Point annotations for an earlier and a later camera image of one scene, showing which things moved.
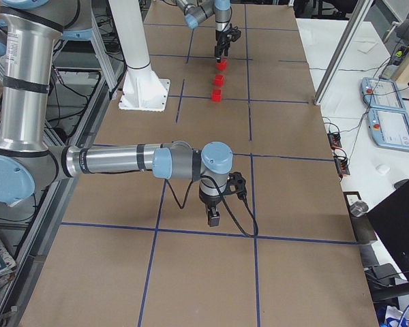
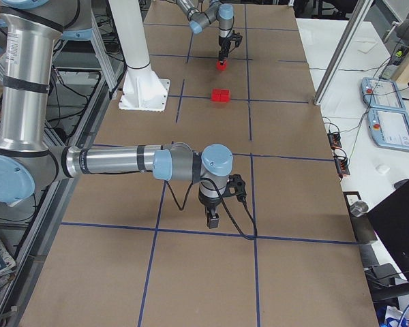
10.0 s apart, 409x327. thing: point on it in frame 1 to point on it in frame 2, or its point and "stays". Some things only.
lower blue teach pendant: [391, 129] stays
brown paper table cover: [120, 253] stays
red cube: [217, 95] to [221, 67]
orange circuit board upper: [335, 140] stays
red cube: [221, 66] to [216, 95]
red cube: [219, 80] to [224, 95]
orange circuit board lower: [342, 166] stays
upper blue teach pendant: [382, 93] stays
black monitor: [398, 222] stays
